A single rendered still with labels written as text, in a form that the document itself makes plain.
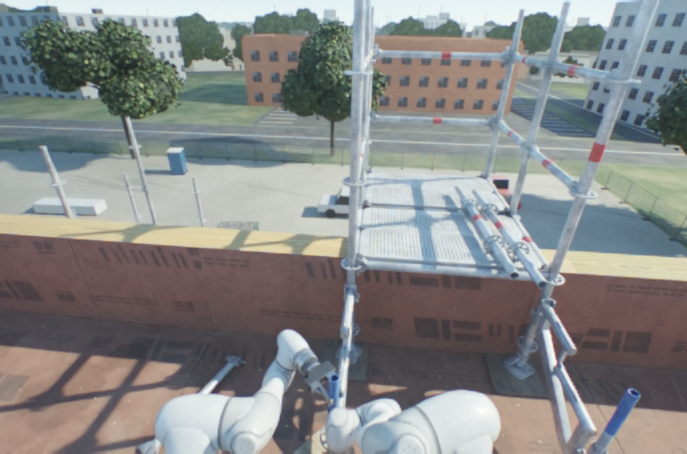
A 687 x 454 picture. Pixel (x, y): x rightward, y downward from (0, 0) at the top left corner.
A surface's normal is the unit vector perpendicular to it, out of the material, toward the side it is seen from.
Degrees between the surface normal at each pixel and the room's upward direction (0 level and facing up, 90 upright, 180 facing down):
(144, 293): 90
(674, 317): 90
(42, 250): 90
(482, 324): 90
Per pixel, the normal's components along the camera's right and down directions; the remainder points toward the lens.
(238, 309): -0.11, 0.48
